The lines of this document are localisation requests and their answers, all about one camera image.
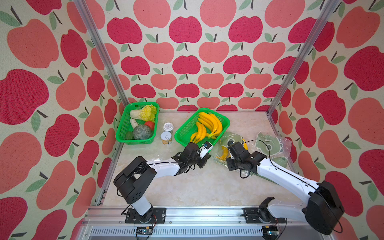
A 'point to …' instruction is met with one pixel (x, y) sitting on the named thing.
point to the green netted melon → (141, 132)
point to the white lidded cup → (168, 127)
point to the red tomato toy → (150, 124)
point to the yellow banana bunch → (208, 125)
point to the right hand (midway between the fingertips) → (231, 164)
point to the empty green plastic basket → (183, 134)
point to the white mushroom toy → (133, 123)
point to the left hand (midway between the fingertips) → (210, 158)
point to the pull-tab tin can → (166, 137)
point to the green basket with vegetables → (138, 122)
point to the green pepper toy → (129, 135)
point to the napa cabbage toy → (147, 113)
